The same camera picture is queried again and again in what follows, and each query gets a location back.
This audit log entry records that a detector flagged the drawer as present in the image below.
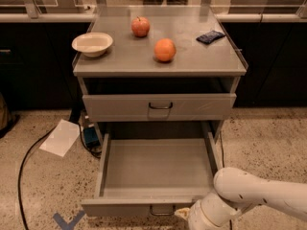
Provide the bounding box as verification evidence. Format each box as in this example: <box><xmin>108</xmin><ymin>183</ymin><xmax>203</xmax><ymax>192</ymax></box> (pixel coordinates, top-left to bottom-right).
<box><xmin>83</xmin><ymin>94</ymin><xmax>236</xmax><ymax>122</ymax></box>
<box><xmin>82</xmin><ymin>132</ymin><xmax>220</xmax><ymax>217</ymax></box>

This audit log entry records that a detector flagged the grey drawer cabinet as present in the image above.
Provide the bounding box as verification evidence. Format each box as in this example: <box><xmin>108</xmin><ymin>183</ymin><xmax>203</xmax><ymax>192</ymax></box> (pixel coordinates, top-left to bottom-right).
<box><xmin>74</xmin><ymin>6</ymin><xmax>246</xmax><ymax>138</ymax></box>

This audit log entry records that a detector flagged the orange fruit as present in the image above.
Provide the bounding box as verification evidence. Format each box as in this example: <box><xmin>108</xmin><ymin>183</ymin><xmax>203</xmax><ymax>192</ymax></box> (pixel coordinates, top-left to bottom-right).
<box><xmin>153</xmin><ymin>38</ymin><xmax>177</xmax><ymax>62</ymax></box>

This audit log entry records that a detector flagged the red apple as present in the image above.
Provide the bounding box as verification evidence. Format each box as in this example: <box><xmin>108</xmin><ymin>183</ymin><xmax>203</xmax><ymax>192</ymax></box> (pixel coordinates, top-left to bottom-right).
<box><xmin>131</xmin><ymin>16</ymin><xmax>151</xmax><ymax>37</ymax></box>

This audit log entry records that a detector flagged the dark blue sponge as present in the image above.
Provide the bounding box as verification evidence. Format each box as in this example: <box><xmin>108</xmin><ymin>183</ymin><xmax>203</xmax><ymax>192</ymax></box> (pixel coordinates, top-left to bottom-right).
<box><xmin>196</xmin><ymin>31</ymin><xmax>225</xmax><ymax>45</ymax></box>

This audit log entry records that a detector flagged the black cable left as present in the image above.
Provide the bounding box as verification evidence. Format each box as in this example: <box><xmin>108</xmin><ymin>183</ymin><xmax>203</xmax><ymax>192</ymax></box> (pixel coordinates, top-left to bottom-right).
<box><xmin>17</xmin><ymin>125</ymin><xmax>59</xmax><ymax>230</ymax></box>

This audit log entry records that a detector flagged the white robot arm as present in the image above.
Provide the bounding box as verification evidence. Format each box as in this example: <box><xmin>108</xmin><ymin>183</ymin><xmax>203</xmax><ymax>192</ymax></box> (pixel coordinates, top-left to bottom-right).
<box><xmin>175</xmin><ymin>167</ymin><xmax>307</xmax><ymax>230</ymax></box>

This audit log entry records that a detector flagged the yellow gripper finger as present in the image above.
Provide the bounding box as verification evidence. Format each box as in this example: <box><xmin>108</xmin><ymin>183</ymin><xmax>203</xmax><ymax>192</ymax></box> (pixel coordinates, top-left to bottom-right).
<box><xmin>175</xmin><ymin>208</ymin><xmax>190</xmax><ymax>220</ymax></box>

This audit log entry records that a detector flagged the blue power box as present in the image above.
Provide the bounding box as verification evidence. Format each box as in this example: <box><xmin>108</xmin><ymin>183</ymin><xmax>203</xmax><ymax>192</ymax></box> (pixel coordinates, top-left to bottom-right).
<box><xmin>83</xmin><ymin>126</ymin><xmax>99</xmax><ymax>147</ymax></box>

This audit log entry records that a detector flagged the white bowl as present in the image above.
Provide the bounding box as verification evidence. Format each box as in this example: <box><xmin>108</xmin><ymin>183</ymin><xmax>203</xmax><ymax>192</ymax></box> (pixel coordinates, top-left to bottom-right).
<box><xmin>72</xmin><ymin>33</ymin><xmax>113</xmax><ymax>58</ymax></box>

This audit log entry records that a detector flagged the white paper sheet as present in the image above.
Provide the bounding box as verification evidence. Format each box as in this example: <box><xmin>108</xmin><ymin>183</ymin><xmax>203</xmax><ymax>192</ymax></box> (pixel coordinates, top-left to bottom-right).
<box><xmin>39</xmin><ymin>119</ymin><xmax>80</xmax><ymax>157</ymax></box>

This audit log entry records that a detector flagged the blue tape mark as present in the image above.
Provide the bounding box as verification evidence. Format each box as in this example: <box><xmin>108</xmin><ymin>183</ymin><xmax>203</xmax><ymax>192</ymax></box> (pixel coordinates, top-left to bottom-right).
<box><xmin>52</xmin><ymin>210</ymin><xmax>86</xmax><ymax>230</ymax></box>

